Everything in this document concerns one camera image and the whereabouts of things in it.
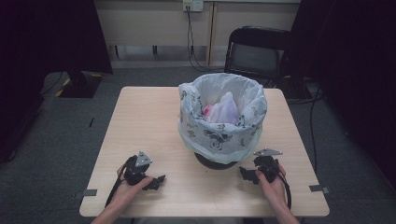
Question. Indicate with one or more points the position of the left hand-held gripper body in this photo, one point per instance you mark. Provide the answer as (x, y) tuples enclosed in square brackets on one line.
[(137, 174)]

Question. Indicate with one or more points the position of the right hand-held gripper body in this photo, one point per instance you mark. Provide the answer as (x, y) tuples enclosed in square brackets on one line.
[(267, 168)]

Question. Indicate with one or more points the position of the black mesh trash bin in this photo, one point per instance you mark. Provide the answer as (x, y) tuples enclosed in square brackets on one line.
[(214, 163)]

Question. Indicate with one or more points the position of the white printed trash bag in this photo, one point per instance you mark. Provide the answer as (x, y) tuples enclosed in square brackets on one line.
[(218, 140)]

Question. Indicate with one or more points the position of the person's left hand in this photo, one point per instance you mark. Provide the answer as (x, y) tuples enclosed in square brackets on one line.
[(127, 194)]

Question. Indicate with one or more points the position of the person's right hand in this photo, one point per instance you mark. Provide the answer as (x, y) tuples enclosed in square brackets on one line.
[(275, 191)]

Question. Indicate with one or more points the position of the grey tape piece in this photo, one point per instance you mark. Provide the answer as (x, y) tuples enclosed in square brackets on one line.
[(319, 188), (88, 193)]

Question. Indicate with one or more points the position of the lavender plastic bag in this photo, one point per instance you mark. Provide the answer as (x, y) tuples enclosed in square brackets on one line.
[(227, 110)]

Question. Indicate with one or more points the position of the small black floor tape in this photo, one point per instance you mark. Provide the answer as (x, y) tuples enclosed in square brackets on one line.
[(91, 122)]

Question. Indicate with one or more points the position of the pink wrapper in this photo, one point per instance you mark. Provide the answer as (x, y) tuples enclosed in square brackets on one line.
[(207, 111)]

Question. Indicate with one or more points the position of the black stand base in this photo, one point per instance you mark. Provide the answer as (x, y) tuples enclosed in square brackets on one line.
[(81, 84)]

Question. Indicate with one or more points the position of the black folding chair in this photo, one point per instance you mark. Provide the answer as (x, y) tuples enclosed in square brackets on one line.
[(257, 56)]

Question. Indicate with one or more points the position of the beige wooden cabinet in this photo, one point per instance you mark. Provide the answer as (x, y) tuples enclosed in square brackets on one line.
[(149, 25)]

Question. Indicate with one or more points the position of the white wall socket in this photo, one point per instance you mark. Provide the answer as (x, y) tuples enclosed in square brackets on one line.
[(193, 5)]

